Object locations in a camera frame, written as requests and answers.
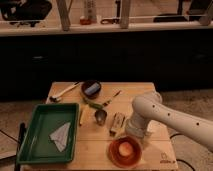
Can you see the brown rectangular brush block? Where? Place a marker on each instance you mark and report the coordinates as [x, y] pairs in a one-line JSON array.
[[117, 123]]

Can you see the black bar left of table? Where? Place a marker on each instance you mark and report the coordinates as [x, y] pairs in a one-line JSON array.
[[22, 130]]

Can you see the yellow banana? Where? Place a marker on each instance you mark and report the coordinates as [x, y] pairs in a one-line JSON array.
[[84, 112]]

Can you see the blue grey block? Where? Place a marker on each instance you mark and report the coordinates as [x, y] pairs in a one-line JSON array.
[[94, 88]]

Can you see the white folded cloth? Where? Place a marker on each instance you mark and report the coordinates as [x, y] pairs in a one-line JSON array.
[[60, 136]]

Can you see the red bowl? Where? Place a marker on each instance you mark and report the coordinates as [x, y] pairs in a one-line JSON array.
[[121, 161]]

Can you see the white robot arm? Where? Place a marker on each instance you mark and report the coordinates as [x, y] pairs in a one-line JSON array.
[[148, 106]]

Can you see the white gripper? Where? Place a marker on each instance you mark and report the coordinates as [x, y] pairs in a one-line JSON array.
[[136, 126]]

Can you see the green plastic tray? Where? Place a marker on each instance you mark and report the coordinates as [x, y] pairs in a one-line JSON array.
[[37, 147]]

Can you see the dark brown bowl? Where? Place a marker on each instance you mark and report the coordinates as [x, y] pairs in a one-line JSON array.
[[88, 83]]

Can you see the thin paint brush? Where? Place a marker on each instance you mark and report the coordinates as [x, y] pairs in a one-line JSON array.
[[111, 99]]

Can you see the green chili pepper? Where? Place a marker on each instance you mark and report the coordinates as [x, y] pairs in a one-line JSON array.
[[92, 104]]

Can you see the small metal cup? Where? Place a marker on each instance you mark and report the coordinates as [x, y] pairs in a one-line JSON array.
[[100, 116]]

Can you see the yellow apple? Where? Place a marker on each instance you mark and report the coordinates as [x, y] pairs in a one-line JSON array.
[[125, 150]]

